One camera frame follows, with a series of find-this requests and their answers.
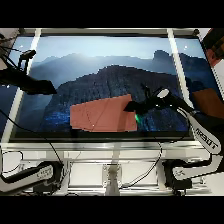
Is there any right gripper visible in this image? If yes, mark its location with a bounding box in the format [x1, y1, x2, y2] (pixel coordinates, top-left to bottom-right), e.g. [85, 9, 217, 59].
[123, 99, 150, 115]

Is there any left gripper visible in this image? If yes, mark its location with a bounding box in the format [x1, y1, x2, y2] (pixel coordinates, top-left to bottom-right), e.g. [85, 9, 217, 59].
[25, 79, 58, 96]

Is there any salmon red garment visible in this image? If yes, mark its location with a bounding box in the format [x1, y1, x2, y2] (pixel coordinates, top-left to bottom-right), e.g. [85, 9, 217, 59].
[69, 93, 139, 133]

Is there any brown garment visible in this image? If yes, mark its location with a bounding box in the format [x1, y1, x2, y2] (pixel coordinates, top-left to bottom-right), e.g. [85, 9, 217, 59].
[191, 87, 224, 120]

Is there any black garment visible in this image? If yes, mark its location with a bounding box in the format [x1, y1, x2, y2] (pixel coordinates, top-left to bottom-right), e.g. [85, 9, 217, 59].
[201, 28, 224, 52]

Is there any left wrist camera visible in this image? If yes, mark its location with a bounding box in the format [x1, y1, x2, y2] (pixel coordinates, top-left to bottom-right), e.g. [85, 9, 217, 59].
[18, 49, 37, 74]

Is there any silver frame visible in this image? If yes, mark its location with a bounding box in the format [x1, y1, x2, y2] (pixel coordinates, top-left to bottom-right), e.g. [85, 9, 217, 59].
[0, 141, 224, 197]

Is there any black cable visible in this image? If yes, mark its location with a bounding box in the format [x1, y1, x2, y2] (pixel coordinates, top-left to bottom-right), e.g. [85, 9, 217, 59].
[120, 139, 164, 189]
[0, 109, 65, 166]

